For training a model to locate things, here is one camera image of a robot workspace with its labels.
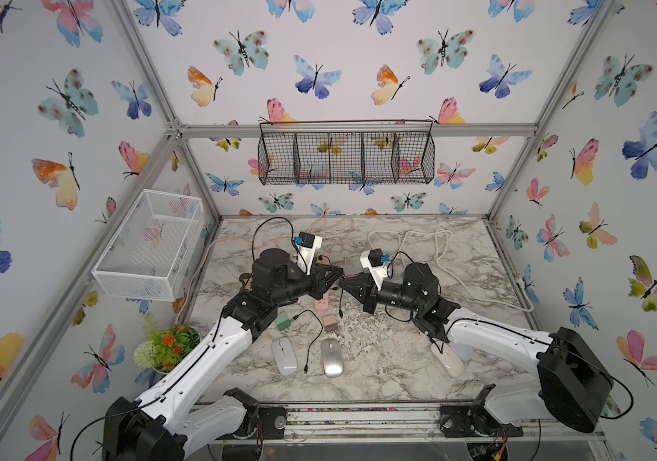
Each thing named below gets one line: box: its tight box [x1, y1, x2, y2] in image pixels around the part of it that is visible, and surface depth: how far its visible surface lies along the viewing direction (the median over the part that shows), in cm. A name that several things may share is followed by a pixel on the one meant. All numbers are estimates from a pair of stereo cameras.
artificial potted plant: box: [133, 314, 201, 373], surface depth 71 cm
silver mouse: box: [321, 338, 344, 379], surface depth 86 cm
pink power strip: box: [314, 291, 330, 313], surface depth 95 cm
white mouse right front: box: [430, 341, 465, 378], surface depth 84 cm
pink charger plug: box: [322, 314, 340, 334], surface depth 91 cm
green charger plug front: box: [275, 311, 292, 332], surface depth 92 cm
